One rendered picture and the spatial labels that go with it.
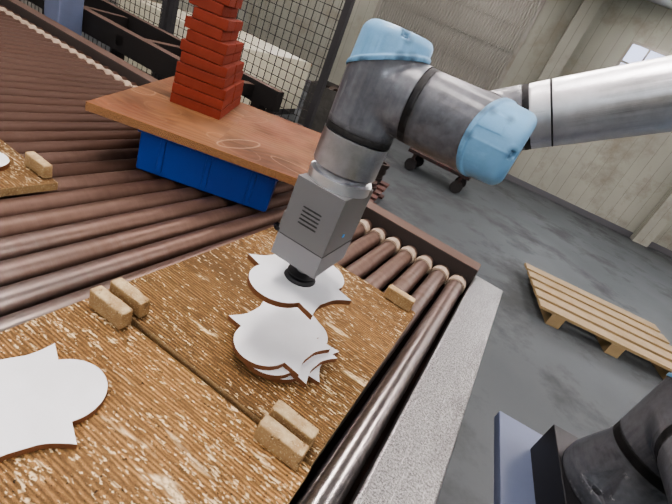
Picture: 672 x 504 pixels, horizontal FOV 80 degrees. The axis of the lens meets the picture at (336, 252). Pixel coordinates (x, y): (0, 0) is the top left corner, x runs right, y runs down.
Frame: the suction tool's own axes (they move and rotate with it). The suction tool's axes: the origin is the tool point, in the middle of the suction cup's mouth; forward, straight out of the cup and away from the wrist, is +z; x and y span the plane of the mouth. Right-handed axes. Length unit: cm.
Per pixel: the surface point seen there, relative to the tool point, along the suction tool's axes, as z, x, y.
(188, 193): 12.2, -40.8, -23.9
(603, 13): -235, 11, -940
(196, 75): -8, -58, -38
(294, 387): 10.1, 6.9, 5.1
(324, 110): 59, -219, -443
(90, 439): 10.1, -3.9, 24.9
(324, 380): 10.1, 9.3, 0.9
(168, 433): 10.1, 0.6, 19.9
